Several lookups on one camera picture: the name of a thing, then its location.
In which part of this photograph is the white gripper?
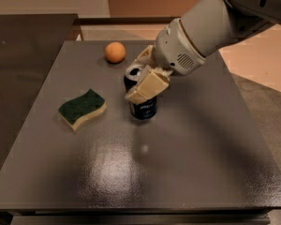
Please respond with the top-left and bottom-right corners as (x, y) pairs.
(125, 19), (206, 105)

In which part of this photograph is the black pepsi can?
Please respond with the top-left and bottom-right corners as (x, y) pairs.
(124, 65), (157, 120)

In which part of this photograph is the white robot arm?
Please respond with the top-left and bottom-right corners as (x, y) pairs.
(126, 0), (281, 104)

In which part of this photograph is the orange fruit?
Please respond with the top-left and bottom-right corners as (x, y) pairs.
(105, 42), (126, 64)

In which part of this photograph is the green yellow sponge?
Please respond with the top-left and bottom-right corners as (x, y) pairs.
(58, 89), (107, 131)

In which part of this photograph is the dark side counter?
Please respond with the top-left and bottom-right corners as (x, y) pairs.
(0, 14), (78, 170)

